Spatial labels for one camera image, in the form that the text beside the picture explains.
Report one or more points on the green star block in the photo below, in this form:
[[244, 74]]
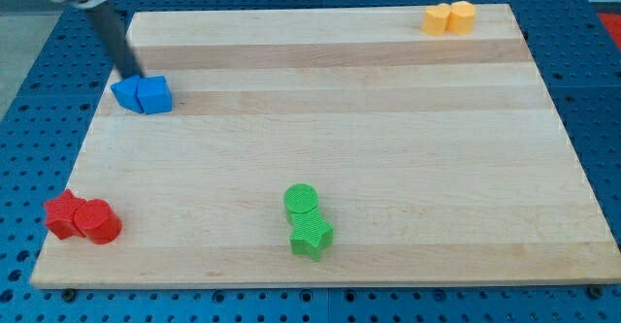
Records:
[[311, 234]]

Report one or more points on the red star block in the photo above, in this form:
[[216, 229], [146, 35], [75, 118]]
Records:
[[60, 213]]

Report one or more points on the green cylinder block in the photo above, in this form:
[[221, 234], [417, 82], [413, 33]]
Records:
[[299, 198]]

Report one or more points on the wooden board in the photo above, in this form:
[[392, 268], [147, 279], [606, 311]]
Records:
[[439, 161]]

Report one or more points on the blue cube block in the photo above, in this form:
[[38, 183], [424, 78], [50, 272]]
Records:
[[154, 95]]

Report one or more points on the yellow heart block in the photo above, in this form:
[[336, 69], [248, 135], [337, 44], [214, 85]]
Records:
[[436, 19]]

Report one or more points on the blue triangular block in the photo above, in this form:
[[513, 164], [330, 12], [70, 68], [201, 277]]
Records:
[[126, 94]]

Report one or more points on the yellow hexagon block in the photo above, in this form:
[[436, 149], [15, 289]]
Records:
[[461, 18]]

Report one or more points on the red cylinder block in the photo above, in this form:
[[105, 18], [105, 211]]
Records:
[[97, 221]]

